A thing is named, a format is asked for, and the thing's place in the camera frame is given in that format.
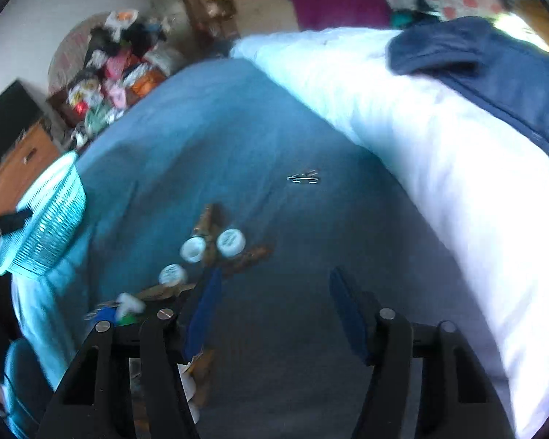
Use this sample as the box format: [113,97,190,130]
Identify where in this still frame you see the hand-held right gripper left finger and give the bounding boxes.
[37,267,223,439]

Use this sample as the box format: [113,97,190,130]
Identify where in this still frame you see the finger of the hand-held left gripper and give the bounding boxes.
[0,209,34,241]

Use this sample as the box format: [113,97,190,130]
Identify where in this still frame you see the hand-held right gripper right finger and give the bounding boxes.
[329,267,518,439]

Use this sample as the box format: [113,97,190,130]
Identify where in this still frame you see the teal plastic basket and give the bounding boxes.
[0,151,87,277]

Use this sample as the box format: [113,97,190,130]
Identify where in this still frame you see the white bottle cap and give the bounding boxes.
[180,237,206,263]
[158,264,187,286]
[216,229,246,257]

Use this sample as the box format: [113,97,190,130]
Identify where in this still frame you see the wooden clothespin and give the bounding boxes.
[190,203,225,239]
[135,282,197,301]
[222,244,275,279]

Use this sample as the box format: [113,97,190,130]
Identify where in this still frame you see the wooden chest of drawers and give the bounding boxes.
[0,116,62,225]

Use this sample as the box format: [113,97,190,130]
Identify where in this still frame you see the white green small item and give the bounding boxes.
[116,293,146,326]

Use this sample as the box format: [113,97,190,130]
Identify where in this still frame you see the black flat television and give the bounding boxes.
[0,80,44,188]

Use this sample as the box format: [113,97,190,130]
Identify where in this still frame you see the dark wooden side table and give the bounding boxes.
[46,87,101,151]

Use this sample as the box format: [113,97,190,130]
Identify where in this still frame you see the metal nail clipper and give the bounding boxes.
[287,170,321,186]

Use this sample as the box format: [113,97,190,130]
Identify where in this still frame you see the white duvet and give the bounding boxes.
[229,27,549,439]

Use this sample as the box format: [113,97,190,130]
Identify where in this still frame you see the pink round board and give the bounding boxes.
[48,11,115,97]

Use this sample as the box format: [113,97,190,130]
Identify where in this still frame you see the pile of bags and clothes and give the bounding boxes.
[48,9,184,147]

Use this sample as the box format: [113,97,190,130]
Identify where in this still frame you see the blue bed blanket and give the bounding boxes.
[11,57,518,439]

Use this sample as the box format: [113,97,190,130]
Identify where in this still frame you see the navy blue jacket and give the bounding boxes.
[388,16,549,177]

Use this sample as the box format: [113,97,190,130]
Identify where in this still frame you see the magenta cloth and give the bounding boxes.
[288,0,392,31]

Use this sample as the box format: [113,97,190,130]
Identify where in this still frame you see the floral red white pillow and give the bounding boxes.
[425,0,505,21]

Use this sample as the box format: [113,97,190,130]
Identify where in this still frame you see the wooden bed headboard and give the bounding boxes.
[515,0,549,60]

